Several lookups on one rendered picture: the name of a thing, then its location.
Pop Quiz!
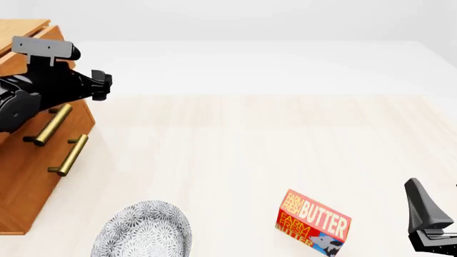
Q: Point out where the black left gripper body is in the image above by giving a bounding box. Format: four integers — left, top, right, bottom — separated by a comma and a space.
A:
91, 69, 114, 102

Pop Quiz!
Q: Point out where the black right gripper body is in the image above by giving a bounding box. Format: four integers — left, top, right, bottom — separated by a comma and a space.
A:
408, 223, 457, 254

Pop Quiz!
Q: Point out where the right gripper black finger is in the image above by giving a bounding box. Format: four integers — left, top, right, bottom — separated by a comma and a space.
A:
403, 177, 456, 234

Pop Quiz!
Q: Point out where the wooden cabinet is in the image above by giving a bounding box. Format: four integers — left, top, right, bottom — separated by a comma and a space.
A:
0, 19, 96, 236

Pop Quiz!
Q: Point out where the grey plate on black stalk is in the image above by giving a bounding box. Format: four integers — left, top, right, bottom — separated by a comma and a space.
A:
11, 36, 81, 68

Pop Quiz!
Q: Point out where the red butter box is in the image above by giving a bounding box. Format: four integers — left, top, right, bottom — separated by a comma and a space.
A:
274, 188, 353, 257

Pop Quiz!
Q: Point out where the grey patterned bowl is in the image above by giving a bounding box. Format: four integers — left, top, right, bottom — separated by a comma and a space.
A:
89, 199, 194, 257

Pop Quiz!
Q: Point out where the wooden drawer with brass handle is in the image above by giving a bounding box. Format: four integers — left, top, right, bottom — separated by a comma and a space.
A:
0, 99, 95, 172
0, 119, 96, 236

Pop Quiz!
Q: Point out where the brass drawer handle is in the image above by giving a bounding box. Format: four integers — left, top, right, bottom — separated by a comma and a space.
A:
47, 133, 89, 178
23, 103, 74, 148

